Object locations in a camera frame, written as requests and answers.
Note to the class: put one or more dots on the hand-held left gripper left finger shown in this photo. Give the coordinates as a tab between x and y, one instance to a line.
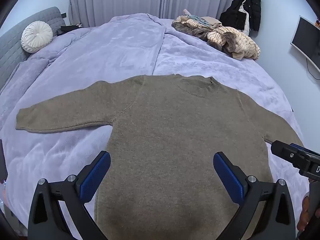
96	177

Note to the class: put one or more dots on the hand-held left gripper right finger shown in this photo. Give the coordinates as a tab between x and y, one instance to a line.
228	177

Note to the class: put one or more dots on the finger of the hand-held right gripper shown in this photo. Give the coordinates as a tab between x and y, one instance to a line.
283	152

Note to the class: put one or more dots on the olive brown knit sweater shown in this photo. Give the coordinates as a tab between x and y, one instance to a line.
162	130

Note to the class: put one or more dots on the person's right hand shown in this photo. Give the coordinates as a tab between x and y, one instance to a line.
305	212

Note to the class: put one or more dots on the striped beige fleece garment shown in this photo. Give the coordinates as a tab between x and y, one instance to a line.
237	42

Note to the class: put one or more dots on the lavender fleece blanket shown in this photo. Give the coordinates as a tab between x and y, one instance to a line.
100	55

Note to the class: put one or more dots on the black items beside bed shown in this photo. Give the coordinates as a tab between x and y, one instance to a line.
68	28

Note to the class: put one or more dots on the brown fuzzy garment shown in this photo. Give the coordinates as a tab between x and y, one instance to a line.
190	30

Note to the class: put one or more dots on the white round pleated pillow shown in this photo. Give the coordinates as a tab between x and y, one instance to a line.
36	37

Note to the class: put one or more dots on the black hanging jacket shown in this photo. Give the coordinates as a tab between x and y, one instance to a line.
252	2

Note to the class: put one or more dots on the grey quilted headboard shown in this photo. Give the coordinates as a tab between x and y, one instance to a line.
15	45

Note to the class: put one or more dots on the grey curtains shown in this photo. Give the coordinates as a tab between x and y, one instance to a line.
125	0

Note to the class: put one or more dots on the wall-mounted monitor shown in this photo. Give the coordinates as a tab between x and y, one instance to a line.
306	37

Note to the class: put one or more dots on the black wall socket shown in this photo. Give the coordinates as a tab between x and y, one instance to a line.
64	15

